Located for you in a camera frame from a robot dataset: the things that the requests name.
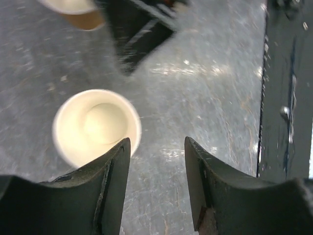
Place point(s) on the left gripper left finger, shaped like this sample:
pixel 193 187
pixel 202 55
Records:
pixel 87 201

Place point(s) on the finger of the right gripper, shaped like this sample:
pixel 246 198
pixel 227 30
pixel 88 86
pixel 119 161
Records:
pixel 138 27

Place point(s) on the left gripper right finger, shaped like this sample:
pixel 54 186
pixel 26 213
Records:
pixel 226 201

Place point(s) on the brown paper cup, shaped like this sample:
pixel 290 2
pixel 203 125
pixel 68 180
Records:
pixel 92 122
pixel 82 14

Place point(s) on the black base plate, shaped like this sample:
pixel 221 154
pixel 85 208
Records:
pixel 285 148

